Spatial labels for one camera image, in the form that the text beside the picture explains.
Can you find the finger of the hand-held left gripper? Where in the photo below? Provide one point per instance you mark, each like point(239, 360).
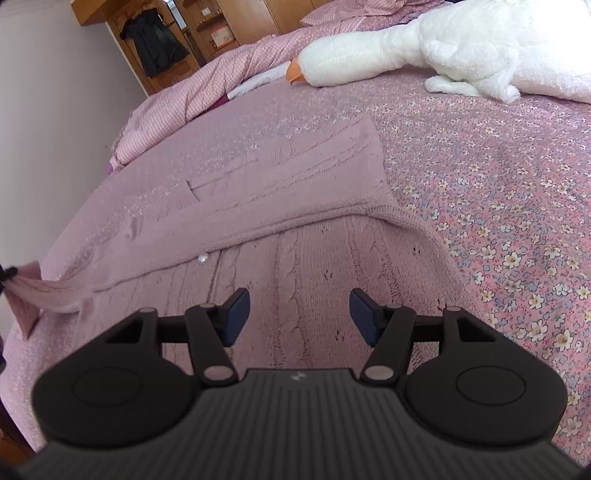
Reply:
point(6, 274)

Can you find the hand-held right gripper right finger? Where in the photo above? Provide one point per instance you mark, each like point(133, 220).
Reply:
point(362, 318)

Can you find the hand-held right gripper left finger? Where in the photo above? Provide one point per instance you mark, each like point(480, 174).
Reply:
point(238, 316)

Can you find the pink knit sweater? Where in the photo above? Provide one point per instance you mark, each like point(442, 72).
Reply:
point(286, 184)

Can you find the pink floral bed sheet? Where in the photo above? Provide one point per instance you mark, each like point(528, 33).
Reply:
point(508, 184)

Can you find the pink checked duvet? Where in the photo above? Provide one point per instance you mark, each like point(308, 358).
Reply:
point(184, 97)

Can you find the white and magenta cloth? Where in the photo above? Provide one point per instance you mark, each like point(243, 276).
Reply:
point(251, 83)

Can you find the dark hanging jacket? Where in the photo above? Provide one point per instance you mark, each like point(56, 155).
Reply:
point(154, 41)

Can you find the cardboard box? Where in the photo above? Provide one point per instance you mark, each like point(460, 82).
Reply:
point(225, 36)

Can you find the white goose plush toy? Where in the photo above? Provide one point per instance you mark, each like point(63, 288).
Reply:
point(415, 41)

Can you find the wooden wardrobe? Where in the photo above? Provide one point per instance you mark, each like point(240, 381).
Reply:
point(258, 18)

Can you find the pink checked pillow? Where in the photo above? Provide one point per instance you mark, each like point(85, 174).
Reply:
point(351, 11)

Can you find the wooden bed frame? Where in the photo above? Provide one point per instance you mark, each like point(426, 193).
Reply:
point(11, 443)

